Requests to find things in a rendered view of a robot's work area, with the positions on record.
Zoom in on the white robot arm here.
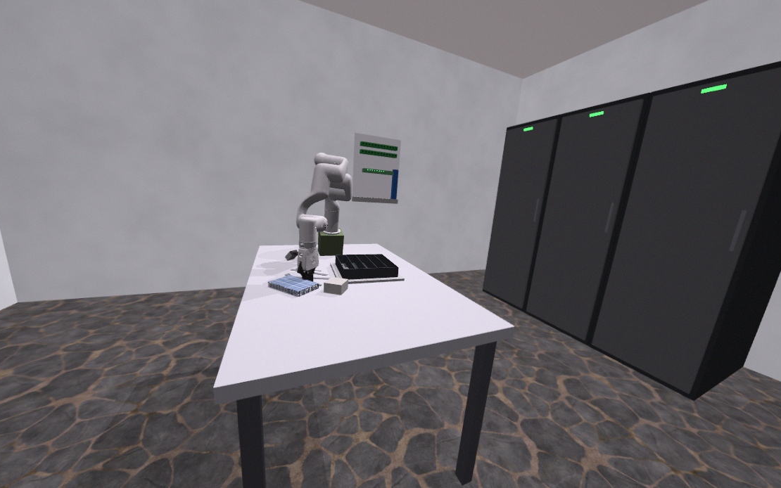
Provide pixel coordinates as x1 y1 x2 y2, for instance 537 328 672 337
296 153 352 248

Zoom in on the blue and white checkered towel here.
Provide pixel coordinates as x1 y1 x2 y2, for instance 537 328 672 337
268 275 319 297

